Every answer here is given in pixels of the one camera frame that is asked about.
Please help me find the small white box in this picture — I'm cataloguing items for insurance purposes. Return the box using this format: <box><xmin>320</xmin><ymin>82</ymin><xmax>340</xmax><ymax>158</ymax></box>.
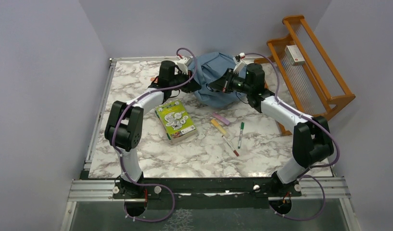
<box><xmin>285</xmin><ymin>45</ymin><xmax>305</xmax><ymax>66</ymax></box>

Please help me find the yellow orange highlighter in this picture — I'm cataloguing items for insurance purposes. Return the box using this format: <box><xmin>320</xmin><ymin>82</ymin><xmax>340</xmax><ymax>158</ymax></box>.
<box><xmin>210</xmin><ymin>119</ymin><xmax>229</xmax><ymax>138</ymax></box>

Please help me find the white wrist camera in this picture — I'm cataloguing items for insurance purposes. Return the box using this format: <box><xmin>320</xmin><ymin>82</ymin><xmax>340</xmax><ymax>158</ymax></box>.
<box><xmin>232</xmin><ymin>52</ymin><xmax>246</xmax><ymax>74</ymax></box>
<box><xmin>177</xmin><ymin>54</ymin><xmax>192</xmax><ymax>74</ymax></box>

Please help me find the red marker pen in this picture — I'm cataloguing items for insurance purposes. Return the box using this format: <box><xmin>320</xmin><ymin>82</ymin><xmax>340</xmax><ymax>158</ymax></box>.
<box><xmin>222</xmin><ymin>135</ymin><xmax>240</xmax><ymax>156</ymax></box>

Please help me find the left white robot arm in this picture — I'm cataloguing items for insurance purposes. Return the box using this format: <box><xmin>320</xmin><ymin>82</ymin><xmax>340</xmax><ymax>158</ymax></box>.
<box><xmin>104</xmin><ymin>57</ymin><xmax>201</xmax><ymax>198</ymax></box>

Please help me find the pink highlighter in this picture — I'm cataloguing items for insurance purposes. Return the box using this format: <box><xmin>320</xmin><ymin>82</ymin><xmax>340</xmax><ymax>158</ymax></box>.
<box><xmin>212</xmin><ymin>113</ymin><xmax>230</xmax><ymax>126</ymax></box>

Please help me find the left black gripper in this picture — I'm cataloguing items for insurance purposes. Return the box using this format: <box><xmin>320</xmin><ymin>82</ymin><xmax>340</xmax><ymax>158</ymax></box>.
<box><xmin>169</xmin><ymin>69</ymin><xmax>202</xmax><ymax>93</ymax></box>

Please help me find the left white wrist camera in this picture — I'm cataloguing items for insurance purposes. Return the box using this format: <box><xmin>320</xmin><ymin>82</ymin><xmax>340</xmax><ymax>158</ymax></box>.
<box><xmin>177</xmin><ymin>54</ymin><xmax>192</xmax><ymax>74</ymax></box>

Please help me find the orange wooden rack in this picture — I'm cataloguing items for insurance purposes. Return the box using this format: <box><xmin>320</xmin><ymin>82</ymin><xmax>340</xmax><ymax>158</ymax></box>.
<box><xmin>267</xmin><ymin>15</ymin><xmax>355</xmax><ymax>120</ymax></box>

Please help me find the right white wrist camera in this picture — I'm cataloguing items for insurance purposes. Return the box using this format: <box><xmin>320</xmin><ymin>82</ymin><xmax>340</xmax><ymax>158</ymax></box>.
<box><xmin>232</xmin><ymin>52</ymin><xmax>246</xmax><ymax>74</ymax></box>

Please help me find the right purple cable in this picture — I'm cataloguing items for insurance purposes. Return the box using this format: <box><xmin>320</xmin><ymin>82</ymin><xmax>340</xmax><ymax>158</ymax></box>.
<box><xmin>241</xmin><ymin>52</ymin><xmax>341</xmax><ymax>222</ymax></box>

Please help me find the green marker pen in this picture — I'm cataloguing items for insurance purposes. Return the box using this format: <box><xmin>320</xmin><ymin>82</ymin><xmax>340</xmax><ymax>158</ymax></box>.
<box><xmin>238</xmin><ymin>122</ymin><xmax>244</xmax><ymax>149</ymax></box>

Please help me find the blue student backpack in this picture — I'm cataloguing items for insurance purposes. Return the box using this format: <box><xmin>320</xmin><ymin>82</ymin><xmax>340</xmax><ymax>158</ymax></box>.
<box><xmin>194</xmin><ymin>52</ymin><xmax>246</xmax><ymax>108</ymax></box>

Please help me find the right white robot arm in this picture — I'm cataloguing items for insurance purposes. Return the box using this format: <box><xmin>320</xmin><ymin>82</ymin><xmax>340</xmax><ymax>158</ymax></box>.
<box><xmin>208</xmin><ymin>63</ymin><xmax>334</xmax><ymax>196</ymax></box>

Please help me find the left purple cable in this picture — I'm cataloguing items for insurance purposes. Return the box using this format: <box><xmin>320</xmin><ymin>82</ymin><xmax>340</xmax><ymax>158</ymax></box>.
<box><xmin>111</xmin><ymin>48</ymin><xmax>198</xmax><ymax>223</ymax></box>

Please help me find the purple cable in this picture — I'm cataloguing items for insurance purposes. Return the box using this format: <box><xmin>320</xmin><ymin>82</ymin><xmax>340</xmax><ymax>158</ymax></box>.
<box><xmin>111</xmin><ymin>48</ymin><xmax>198</xmax><ymax>223</ymax></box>
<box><xmin>241</xmin><ymin>52</ymin><xmax>341</xmax><ymax>222</ymax></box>

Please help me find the green illustrated book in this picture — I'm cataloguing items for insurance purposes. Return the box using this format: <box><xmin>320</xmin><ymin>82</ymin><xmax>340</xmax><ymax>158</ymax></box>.
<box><xmin>154</xmin><ymin>100</ymin><xmax>198</xmax><ymax>144</ymax></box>

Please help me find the black metal base rail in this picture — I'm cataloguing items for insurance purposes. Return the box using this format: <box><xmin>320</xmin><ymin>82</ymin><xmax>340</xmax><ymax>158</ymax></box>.
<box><xmin>112</xmin><ymin>177</ymin><xmax>302</xmax><ymax>210</ymax></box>

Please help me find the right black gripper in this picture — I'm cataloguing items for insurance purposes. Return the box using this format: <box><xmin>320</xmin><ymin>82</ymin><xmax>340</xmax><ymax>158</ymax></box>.
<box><xmin>208</xmin><ymin>68</ymin><xmax>252</xmax><ymax>95</ymax></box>

